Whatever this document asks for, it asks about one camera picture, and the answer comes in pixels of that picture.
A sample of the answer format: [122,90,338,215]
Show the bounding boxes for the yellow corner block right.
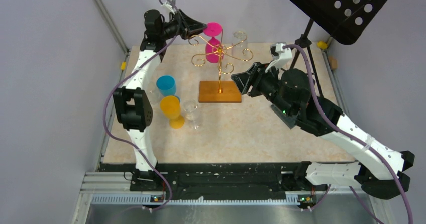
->
[317,41,328,51]

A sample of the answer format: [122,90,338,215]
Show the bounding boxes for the blue wine glass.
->
[156,75,180,102]

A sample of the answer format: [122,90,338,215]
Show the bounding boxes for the yellow wine glass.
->
[160,96,185,129]

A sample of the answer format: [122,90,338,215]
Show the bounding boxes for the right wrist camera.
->
[266,42,293,72]

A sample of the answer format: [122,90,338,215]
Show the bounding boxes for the clear wine glass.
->
[232,30,248,59]
[147,86,163,105]
[183,100,200,129]

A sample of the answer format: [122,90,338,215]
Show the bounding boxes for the clear wine glass back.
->
[232,30,248,59]

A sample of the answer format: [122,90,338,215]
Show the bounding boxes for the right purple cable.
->
[283,43,414,224]

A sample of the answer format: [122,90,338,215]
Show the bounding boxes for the clear wine glass front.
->
[147,86,163,105]

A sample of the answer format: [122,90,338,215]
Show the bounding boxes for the dark grey lego plate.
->
[270,105,297,129]

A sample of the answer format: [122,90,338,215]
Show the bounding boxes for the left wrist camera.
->
[159,0,177,14]

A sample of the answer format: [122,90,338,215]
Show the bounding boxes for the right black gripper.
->
[232,60,295,118]

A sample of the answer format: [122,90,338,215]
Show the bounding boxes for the black tripod stand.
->
[295,18,324,97]

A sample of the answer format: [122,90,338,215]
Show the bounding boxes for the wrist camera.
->
[159,0,177,14]
[266,42,293,72]

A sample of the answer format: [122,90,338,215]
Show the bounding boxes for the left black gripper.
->
[159,9,207,40]

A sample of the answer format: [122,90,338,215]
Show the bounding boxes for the black music stand tray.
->
[290,0,388,45]

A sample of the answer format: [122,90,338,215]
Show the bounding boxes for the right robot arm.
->
[231,62,415,200]

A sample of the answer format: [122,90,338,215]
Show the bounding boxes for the aluminium frame post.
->
[93,0,129,53]

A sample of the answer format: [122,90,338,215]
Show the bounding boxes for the gold wire glass rack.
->
[188,31,254,84]

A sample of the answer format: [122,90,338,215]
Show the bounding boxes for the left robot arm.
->
[112,10,207,190]

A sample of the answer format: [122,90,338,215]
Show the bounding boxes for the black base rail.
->
[99,161,328,201]

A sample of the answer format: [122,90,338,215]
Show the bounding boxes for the pink wine glass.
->
[203,22,223,63]

